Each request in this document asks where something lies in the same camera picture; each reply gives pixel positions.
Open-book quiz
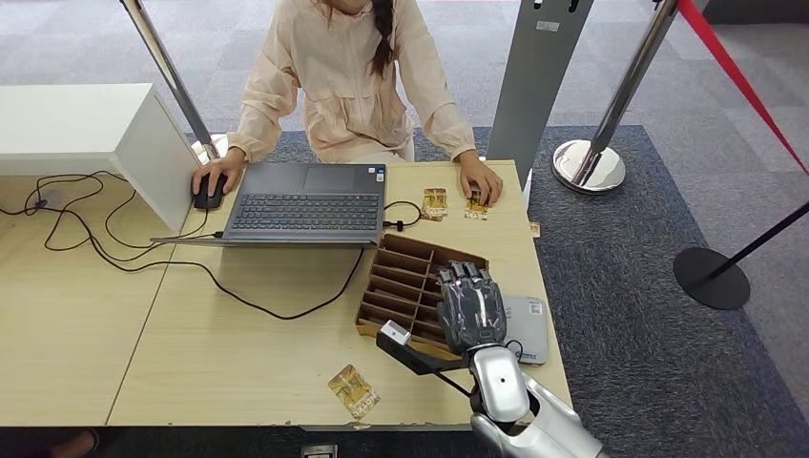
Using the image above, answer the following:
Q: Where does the person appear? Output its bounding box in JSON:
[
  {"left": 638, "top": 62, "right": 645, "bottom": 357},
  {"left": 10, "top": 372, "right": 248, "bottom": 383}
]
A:
[{"left": 191, "top": 0, "right": 505, "bottom": 210}]

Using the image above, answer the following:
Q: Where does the chrome stanchion post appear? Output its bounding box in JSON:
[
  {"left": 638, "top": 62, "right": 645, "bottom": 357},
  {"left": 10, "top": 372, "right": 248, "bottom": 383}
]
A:
[
  {"left": 551, "top": 0, "right": 682, "bottom": 196},
  {"left": 119, "top": 0, "right": 230, "bottom": 167}
]

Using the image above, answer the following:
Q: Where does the black mouse cable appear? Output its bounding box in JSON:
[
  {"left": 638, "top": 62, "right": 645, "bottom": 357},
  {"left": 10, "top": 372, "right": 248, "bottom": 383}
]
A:
[{"left": 104, "top": 188, "right": 219, "bottom": 251}]

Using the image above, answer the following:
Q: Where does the white desk cabinet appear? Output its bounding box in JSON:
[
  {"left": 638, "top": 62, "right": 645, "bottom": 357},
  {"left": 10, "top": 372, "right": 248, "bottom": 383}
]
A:
[{"left": 0, "top": 83, "right": 200, "bottom": 233}]

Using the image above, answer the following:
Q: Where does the grey kiosk pillar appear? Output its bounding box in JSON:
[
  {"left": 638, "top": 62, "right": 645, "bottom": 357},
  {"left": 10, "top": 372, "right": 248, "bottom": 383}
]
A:
[{"left": 487, "top": 0, "right": 596, "bottom": 184}]

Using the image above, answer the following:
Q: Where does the long black power cable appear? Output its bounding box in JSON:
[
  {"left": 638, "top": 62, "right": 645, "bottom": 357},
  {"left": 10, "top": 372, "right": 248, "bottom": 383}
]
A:
[{"left": 0, "top": 170, "right": 368, "bottom": 322}]

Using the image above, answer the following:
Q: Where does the person's left hand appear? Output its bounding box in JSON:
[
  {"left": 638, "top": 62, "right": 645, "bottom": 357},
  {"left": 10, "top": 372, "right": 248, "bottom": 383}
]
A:
[{"left": 456, "top": 149, "right": 505, "bottom": 209}]

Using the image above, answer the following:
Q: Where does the gold patterned card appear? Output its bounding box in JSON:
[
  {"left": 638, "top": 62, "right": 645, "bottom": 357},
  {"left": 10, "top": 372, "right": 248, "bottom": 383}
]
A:
[
  {"left": 464, "top": 189, "right": 491, "bottom": 222},
  {"left": 421, "top": 187, "right": 449, "bottom": 222},
  {"left": 327, "top": 364, "right": 382, "bottom": 421}
]

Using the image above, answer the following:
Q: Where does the tan shoe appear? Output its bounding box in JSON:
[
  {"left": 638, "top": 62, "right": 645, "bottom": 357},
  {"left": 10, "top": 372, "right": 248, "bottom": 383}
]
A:
[{"left": 49, "top": 427, "right": 101, "bottom": 458}]

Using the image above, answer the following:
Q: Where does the light grey card reader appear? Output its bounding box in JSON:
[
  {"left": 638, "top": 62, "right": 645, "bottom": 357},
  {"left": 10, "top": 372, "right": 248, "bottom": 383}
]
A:
[{"left": 502, "top": 295, "right": 550, "bottom": 366}]

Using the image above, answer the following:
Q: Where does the person's right hand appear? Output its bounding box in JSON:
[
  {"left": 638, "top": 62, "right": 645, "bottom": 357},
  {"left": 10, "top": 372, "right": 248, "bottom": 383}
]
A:
[{"left": 191, "top": 146, "right": 248, "bottom": 198}]

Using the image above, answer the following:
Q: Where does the brown wooden card organiser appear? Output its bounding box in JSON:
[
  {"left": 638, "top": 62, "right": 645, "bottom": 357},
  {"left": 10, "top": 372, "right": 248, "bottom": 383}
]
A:
[{"left": 355, "top": 232, "right": 491, "bottom": 364}]

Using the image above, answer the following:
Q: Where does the black computer mouse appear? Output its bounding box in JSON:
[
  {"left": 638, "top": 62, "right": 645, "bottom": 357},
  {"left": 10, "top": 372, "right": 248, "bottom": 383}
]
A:
[{"left": 192, "top": 175, "right": 229, "bottom": 211}]

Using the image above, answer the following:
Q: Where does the red barrier rope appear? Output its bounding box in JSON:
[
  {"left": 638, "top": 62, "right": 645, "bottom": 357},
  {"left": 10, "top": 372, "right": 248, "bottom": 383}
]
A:
[{"left": 675, "top": 0, "right": 809, "bottom": 178}]

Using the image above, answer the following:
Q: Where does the short black cable with plug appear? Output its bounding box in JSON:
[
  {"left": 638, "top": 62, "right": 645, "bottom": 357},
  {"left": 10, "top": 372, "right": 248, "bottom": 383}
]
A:
[{"left": 382, "top": 199, "right": 425, "bottom": 232}]

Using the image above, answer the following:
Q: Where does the black stanchion with round base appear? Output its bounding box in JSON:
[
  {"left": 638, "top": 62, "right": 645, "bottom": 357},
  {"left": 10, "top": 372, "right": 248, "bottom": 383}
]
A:
[{"left": 673, "top": 201, "right": 809, "bottom": 312}]

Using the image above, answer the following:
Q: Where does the dark grey laptop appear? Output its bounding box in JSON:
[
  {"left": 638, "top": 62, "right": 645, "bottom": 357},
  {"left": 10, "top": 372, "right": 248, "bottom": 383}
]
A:
[{"left": 220, "top": 162, "right": 388, "bottom": 246}]

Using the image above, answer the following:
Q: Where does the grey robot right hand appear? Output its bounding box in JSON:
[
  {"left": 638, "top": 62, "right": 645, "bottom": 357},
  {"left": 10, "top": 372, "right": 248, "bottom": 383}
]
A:
[{"left": 434, "top": 260, "right": 508, "bottom": 357}]

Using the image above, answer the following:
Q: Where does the thin grey rod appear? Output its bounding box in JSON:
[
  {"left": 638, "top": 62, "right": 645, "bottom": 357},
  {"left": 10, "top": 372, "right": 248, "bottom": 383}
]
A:
[{"left": 149, "top": 236, "right": 225, "bottom": 246}]

